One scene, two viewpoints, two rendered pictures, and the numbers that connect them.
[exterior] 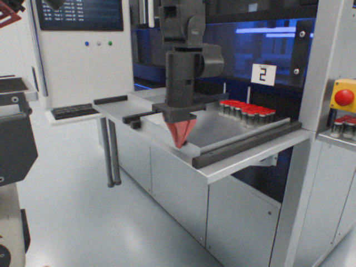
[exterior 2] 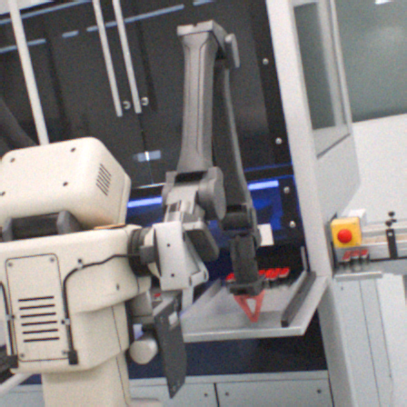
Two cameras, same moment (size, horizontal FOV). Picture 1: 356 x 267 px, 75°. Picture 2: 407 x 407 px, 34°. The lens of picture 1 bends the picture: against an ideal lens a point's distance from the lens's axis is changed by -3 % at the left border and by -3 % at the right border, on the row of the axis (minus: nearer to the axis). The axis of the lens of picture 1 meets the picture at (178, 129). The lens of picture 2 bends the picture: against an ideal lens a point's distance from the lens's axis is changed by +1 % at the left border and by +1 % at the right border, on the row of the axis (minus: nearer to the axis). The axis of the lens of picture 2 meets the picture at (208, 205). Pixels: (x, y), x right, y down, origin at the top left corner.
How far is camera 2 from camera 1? 1.18 m
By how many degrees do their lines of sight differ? 35
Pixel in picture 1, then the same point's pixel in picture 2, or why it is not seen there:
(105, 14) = not seen: outside the picture
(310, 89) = (312, 237)
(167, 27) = (230, 220)
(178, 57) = (246, 241)
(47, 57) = not seen: outside the picture
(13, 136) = (177, 340)
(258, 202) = (301, 387)
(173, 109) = (253, 283)
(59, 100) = not seen: outside the picture
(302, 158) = (329, 307)
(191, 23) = (253, 213)
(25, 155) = (183, 357)
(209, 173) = (300, 325)
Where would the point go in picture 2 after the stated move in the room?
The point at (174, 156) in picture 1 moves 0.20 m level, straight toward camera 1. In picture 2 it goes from (256, 330) to (318, 345)
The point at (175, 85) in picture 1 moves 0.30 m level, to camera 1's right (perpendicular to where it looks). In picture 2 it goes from (248, 263) to (339, 232)
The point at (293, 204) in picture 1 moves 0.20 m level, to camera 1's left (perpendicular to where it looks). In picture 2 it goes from (340, 362) to (289, 388)
